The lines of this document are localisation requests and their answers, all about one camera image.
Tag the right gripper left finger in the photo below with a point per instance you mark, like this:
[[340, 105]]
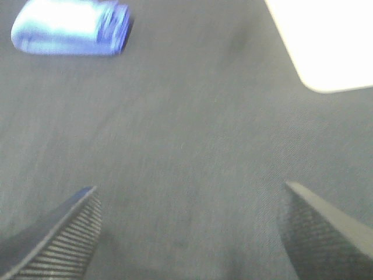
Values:
[[58, 246]]

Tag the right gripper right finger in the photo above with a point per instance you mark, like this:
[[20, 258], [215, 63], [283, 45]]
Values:
[[321, 241]]

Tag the blue microfiber towel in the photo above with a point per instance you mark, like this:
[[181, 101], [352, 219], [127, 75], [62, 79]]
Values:
[[71, 27]]

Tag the white plastic storage crate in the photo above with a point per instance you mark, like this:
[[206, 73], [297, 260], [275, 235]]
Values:
[[328, 42]]

